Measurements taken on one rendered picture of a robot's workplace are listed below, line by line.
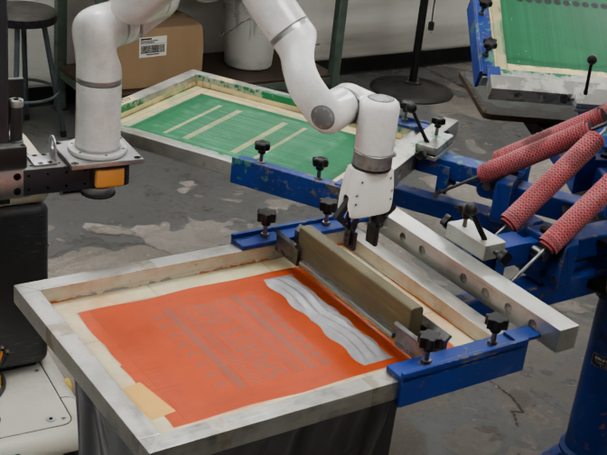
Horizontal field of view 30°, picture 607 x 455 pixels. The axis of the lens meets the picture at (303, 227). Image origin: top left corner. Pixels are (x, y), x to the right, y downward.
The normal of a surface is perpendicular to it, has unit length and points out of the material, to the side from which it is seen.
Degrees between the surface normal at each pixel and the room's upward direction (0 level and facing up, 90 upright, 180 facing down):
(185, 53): 89
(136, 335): 0
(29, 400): 0
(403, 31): 90
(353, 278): 90
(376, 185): 91
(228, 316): 0
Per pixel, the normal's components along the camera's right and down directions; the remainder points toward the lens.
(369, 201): 0.51, 0.47
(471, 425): 0.10, -0.90
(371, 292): -0.83, 0.15
